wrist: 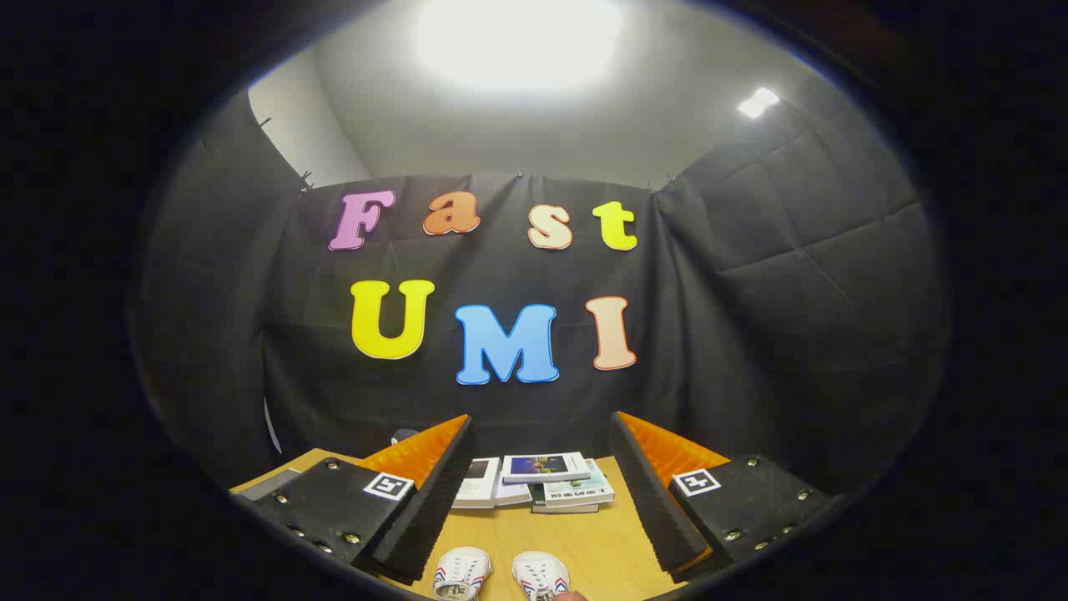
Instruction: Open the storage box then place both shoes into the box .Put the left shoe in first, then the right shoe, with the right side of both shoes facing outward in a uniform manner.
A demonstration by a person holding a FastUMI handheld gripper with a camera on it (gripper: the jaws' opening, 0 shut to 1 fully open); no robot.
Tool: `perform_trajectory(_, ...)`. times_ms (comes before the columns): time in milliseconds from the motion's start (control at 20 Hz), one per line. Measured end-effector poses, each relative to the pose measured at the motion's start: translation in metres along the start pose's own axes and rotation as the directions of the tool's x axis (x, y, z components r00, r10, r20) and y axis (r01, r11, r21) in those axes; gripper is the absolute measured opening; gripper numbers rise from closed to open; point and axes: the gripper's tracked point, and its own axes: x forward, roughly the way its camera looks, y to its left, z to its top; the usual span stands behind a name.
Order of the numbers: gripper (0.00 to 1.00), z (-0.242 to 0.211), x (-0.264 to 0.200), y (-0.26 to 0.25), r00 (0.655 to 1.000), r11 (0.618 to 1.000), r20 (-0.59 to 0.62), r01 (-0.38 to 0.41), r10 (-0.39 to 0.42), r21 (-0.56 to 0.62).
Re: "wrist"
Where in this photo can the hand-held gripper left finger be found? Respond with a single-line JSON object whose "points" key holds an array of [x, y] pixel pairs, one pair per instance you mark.
{"points": [[434, 509]]}

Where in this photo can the grey book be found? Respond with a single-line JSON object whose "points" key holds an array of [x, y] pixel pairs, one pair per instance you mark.
{"points": [[559, 509]]}

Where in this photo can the book with blue picture cover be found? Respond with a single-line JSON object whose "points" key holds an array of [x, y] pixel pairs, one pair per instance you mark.
{"points": [[542, 466]]}

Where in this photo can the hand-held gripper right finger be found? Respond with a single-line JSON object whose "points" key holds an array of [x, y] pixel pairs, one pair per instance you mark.
{"points": [[659, 509]]}

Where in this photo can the large ceiling light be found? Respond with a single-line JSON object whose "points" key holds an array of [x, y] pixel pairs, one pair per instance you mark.
{"points": [[517, 42]]}

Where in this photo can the penguin plush toy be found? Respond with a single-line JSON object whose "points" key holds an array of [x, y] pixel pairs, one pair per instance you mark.
{"points": [[405, 435]]}

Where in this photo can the small ceiling light panel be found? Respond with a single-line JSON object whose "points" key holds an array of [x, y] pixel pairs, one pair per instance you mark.
{"points": [[758, 103]]}

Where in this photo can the white striped canvas shoe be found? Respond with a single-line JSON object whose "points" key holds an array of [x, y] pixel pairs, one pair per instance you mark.
{"points": [[541, 576], [461, 574]]}

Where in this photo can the plain white book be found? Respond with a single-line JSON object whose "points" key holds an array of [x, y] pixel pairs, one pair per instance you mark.
{"points": [[511, 493]]}

